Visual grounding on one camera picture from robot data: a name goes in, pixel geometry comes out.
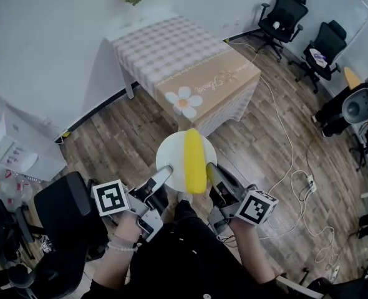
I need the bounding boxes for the white cabinet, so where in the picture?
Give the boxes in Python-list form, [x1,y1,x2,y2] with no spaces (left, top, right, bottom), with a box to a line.
[0,104,68,182]

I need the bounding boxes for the long white floor cable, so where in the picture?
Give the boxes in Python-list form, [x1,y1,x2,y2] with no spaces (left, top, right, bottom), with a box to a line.
[227,39,296,205]

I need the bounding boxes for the person's black clothing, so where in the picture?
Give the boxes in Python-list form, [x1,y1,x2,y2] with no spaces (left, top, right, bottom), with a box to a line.
[89,199,297,299]

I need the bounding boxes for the round wooden side table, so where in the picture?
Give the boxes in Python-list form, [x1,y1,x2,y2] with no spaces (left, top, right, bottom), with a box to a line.
[342,66,368,130]

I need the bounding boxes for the coiled white floor cable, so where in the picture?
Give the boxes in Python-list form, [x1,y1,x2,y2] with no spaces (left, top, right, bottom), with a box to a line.
[255,169,341,267]

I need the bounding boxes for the table with checkered cloth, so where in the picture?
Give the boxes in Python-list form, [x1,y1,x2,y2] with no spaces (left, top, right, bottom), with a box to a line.
[107,11,262,138]

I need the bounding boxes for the white vase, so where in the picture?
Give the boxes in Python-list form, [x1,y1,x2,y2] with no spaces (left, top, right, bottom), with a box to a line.
[123,1,141,24]

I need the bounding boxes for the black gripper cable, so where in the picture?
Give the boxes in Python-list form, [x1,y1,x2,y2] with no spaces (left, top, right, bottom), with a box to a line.
[216,234,238,245]

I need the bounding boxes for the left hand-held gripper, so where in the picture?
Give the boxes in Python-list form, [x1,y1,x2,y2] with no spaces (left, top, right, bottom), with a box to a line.
[91,165,173,243]

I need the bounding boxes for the grey backpack rig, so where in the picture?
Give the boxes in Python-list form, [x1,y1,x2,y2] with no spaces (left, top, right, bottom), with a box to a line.
[342,71,368,125]

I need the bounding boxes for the clear bags with red tags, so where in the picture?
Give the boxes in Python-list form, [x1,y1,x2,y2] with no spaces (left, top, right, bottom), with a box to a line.
[0,169,41,205]

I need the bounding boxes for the person's right forearm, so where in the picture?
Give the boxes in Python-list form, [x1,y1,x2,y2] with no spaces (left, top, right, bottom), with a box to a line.
[229,219,278,285]

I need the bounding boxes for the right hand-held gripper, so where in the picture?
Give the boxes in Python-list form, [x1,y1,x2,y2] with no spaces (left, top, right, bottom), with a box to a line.
[205,162,279,235]

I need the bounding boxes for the person's left forearm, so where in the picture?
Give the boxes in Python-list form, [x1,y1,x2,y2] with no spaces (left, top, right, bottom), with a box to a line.
[92,212,143,292]

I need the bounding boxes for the black floor cable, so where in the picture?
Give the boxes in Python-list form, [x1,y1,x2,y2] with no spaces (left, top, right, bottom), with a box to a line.
[304,129,328,180]

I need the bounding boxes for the white purple cloth bundle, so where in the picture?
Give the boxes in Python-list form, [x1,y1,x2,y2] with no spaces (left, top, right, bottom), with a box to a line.
[308,48,328,67]

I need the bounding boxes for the white bead bracelet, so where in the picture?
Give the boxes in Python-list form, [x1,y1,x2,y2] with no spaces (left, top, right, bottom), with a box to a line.
[107,240,138,254]

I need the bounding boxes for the checked beige tablecloth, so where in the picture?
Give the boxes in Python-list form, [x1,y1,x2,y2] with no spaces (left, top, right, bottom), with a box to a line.
[112,15,262,138]

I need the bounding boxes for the yellow corn cob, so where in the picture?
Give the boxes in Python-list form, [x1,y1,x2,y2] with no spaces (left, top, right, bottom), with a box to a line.
[183,128,208,195]

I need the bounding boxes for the white round plate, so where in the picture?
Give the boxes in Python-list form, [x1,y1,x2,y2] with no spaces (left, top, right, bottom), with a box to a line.
[155,130,218,192]

